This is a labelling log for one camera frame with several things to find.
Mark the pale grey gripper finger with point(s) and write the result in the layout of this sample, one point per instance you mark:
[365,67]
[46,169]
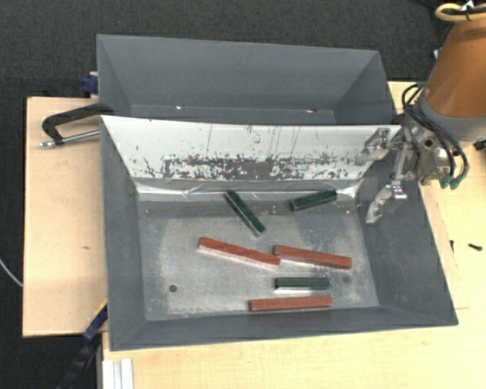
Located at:
[382,203]
[373,149]

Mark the dark green flat block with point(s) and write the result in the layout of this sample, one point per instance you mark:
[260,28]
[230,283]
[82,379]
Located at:
[245,214]
[301,283]
[312,200]

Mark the red-brown flat block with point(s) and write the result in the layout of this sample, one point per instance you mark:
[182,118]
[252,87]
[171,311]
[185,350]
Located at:
[290,303]
[237,250]
[312,256]

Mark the small black screw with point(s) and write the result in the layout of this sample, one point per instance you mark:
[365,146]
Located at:
[475,247]

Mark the grey metal bin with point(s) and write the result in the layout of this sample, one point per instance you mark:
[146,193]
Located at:
[243,75]

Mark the pale wood board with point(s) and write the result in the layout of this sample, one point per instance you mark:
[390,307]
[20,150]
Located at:
[65,225]

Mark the black cylinder on white bracket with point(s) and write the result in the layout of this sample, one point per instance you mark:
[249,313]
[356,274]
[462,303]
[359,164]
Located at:
[483,144]

